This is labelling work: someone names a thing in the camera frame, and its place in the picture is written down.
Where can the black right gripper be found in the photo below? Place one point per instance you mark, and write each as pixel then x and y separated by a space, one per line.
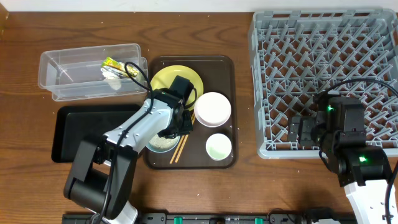
pixel 310 131

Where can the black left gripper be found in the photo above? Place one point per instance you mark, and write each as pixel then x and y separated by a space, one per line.
pixel 188 127

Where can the light blue bowl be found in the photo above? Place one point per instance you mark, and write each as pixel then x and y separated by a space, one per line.
pixel 160 144

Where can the white tissue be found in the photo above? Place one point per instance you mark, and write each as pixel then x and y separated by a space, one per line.
pixel 113 79

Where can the green snack wrapper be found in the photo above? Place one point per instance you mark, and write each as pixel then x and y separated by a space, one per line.
pixel 118 68

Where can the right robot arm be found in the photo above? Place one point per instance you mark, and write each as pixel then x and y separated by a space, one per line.
pixel 363 171

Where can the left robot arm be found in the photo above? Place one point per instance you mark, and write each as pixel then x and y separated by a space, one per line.
pixel 103 169

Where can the grey dishwasher rack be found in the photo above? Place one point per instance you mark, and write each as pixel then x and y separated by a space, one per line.
pixel 297 54

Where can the wooden chopstick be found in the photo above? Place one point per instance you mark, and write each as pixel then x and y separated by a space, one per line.
pixel 175 152
pixel 180 148

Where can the yellow plate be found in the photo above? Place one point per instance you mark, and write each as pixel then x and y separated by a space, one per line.
pixel 165 77

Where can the dark brown serving tray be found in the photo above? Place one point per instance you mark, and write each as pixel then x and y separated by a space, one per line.
pixel 217 74

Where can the black tray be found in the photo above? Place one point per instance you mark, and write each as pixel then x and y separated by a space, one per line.
pixel 74 122

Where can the clear plastic bin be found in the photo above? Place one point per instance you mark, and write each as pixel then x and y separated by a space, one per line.
pixel 76 74

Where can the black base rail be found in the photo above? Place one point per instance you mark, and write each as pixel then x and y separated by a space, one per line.
pixel 275 216

